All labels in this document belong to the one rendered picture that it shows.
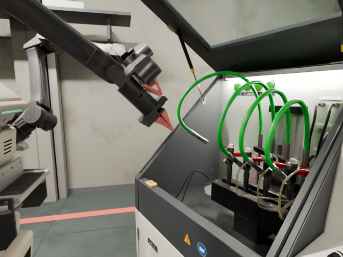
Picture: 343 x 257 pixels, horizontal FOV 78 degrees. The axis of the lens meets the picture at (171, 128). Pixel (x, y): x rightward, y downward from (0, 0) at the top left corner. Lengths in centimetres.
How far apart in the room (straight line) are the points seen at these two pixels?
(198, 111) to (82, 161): 226
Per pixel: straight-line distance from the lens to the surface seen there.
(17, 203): 79
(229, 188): 88
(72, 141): 310
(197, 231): 73
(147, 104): 60
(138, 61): 60
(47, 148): 300
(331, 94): 99
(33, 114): 101
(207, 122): 120
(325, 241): 70
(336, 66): 97
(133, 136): 302
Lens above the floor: 134
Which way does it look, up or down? 9 degrees down
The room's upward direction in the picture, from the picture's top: straight up
